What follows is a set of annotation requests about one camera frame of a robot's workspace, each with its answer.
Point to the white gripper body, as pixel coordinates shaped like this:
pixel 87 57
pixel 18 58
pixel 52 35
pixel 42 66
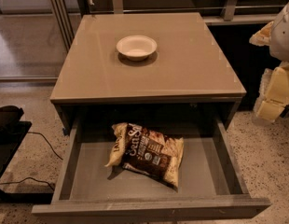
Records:
pixel 282 36

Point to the brown chip bag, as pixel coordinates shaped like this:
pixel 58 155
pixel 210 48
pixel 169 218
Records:
pixel 147 152

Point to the open grey top drawer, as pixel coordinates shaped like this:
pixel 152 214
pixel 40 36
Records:
pixel 210 182

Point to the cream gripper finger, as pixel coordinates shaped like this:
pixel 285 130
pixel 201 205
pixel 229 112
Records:
pixel 267 111
pixel 263 36

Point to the black stand base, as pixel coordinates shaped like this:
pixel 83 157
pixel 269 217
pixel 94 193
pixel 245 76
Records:
pixel 12 132

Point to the white paper bowl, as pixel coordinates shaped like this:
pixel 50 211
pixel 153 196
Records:
pixel 136 47

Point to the grey cabinet with counter top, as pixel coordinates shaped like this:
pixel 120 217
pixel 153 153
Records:
pixel 188 67

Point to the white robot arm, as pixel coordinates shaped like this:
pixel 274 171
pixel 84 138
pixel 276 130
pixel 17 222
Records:
pixel 279 42

